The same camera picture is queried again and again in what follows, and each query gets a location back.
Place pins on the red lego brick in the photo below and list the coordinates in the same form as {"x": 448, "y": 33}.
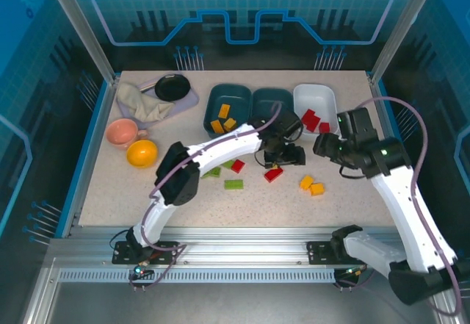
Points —
{"x": 307, "y": 114}
{"x": 238, "y": 165}
{"x": 324, "y": 127}
{"x": 273, "y": 175}
{"x": 313, "y": 125}

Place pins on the white plastic container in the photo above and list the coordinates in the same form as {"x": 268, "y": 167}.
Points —
{"x": 316, "y": 96}

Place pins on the small black pan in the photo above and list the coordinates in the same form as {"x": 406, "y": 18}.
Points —
{"x": 172, "y": 87}

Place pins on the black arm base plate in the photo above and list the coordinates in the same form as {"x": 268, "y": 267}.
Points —
{"x": 123, "y": 252}
{"x": 317, "y": 254}

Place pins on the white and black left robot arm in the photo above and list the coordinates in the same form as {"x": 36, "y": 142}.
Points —
{"x": 220, "y": 147}

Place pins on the teal plastic container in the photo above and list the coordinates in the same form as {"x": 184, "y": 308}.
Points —
{"x": 266, "y": 100}
{"x": 235, "y": 96}

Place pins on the orange bowl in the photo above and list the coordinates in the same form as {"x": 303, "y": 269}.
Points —
{"x": 142, "y": 153}

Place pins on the aluminium frame post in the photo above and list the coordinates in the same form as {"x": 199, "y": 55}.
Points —
{"x": 82, "y": 26}
{"x": 402, "y": 26}

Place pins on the beige cloth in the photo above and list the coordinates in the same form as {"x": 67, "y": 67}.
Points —
{"x": 143, "y": 105}

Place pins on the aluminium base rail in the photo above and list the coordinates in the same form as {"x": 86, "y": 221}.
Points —
{"x": 238, "y": 247}

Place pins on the blue table edge strip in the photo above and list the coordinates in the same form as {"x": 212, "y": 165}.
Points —
{"x": 83, "y": 155}

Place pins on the pink cup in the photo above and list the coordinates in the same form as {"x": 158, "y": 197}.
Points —
{"x": 121, "y": 133}

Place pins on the yellow lego brick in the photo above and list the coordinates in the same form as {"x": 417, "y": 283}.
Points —
{"x": 317, "y": 189}
{"x": 306, "y": 181}
{"x": 217, "y": 125}

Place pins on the lavender tray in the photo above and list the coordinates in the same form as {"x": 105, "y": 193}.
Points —
{"x": 187, "y": 100}

